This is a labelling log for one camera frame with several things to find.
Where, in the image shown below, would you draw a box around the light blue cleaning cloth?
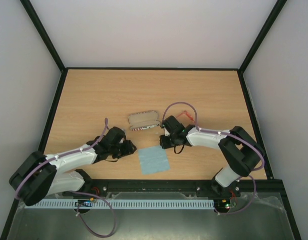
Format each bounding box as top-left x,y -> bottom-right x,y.
137,145 -> 170,175

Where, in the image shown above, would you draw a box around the red transparent sunglasses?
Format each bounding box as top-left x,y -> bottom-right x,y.
176,110 -> 195,123

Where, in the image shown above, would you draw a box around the flag print glasses case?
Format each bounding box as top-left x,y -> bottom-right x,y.
128,110 -> 160,131

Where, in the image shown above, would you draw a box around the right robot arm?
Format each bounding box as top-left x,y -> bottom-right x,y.
159,115 -> 264,196

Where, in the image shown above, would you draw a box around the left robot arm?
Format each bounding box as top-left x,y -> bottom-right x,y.
9,126 -> 137,206

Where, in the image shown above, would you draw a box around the left electronics board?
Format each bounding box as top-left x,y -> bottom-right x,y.
74,197 -> 97,208

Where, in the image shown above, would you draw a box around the electronics board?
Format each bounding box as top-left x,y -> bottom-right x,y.
214,197 -> 238,209
74,197 -> 97,208

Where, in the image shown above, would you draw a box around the right electronics board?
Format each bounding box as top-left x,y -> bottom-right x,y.
214,197 -> 238,209

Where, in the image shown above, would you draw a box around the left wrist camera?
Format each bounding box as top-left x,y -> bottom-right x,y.
119,129 -> 126,144

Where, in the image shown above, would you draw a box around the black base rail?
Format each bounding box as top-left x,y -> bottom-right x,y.
61,178 -> 242,198

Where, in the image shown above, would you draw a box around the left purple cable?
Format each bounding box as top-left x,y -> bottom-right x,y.
15,118 -> 119,237

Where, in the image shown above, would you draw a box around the light blue slotted cable duct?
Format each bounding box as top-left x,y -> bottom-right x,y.
26,199 -> 214,210

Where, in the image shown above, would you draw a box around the black aluminium frame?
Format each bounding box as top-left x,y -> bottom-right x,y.
0,0 -> 301,240

